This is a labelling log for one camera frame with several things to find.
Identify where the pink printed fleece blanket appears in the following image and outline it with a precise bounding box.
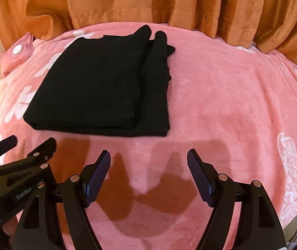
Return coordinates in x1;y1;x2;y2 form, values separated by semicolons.
0;22;297;250

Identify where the pink pillow with white button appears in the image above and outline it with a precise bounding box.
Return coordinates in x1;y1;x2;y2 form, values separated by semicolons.
0;32;35;76

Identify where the orange curtain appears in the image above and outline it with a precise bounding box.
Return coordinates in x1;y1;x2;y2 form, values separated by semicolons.
0;0;297;71

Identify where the black garment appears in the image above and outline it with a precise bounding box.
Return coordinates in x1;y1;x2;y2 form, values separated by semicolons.
24;25;176;138

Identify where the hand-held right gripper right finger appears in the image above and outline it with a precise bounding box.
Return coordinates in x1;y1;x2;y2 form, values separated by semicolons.
187;149;287;250

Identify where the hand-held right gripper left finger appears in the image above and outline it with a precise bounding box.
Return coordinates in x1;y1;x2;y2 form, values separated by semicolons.
14;150;112;250

